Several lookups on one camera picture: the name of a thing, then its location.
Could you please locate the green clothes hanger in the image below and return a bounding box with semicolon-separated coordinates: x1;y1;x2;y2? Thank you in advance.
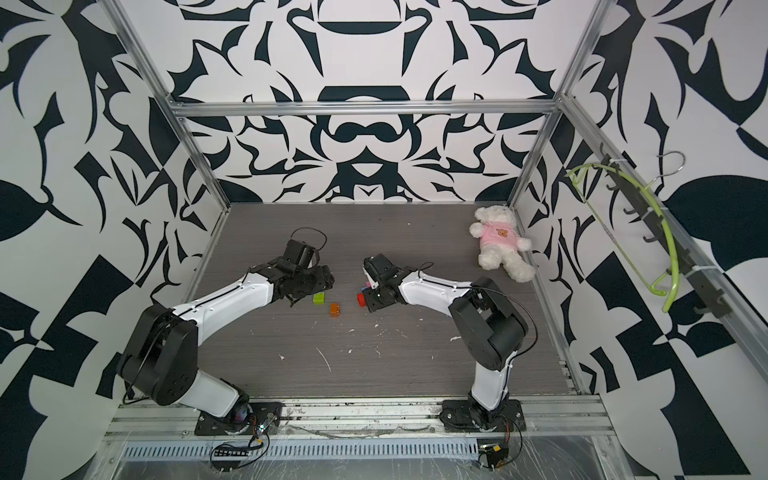
566;163;667;310

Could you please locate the white teddy bear pink shirt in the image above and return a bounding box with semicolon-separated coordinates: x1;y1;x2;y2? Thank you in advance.
469;205;536;283

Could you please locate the black connector box left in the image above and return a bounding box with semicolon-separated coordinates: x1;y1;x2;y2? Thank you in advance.
208;443;251;473

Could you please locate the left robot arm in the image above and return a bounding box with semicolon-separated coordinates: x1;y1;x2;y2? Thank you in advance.
116;239;334;428

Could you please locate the black connector box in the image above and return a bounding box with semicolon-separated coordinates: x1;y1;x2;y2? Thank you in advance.
208;443;251;473
477;443;509;471

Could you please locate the black connector box right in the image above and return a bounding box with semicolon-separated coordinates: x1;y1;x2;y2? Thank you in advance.
477;443;509;471

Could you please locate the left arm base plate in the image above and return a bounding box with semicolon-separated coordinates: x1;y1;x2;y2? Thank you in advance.
194;401;284;437

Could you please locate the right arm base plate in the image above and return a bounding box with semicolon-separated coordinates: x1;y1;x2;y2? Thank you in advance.
439;399;527;433

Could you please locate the white vent grille strip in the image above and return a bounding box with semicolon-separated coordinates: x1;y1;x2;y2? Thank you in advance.
122;438;479;462

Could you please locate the black wall hook rack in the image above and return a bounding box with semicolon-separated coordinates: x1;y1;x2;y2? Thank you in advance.
598;150;733;319

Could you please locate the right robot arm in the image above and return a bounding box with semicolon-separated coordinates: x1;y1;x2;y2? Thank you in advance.
363;254;529;421

